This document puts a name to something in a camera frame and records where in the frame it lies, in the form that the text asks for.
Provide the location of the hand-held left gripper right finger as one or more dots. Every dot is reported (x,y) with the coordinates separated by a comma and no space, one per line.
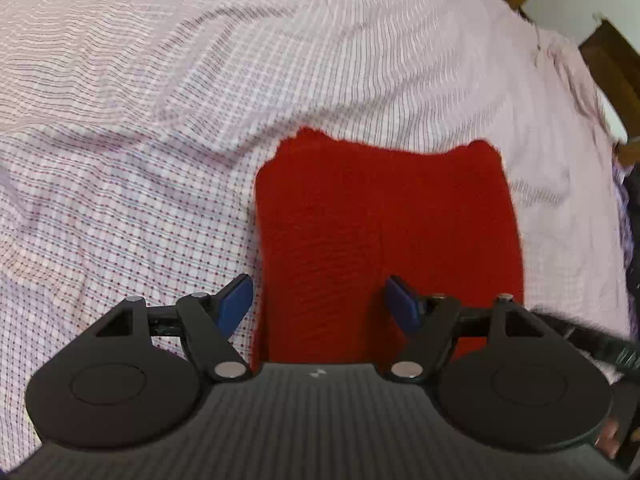
(402,305)

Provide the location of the person's right hand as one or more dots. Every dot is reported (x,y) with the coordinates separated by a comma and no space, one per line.
(609,441)

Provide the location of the pink checked bedsheet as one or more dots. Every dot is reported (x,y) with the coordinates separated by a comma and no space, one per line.
(125,135)

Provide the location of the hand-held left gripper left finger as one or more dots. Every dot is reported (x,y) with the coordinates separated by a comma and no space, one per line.
(235,305)

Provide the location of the purple cloth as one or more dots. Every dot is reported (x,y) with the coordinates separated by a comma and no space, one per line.
(627,240)

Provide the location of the dark wooden furniture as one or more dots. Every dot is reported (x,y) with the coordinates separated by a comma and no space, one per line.
(617,75)

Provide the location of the red knit cardigan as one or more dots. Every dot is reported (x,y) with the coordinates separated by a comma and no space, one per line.
(380,220)

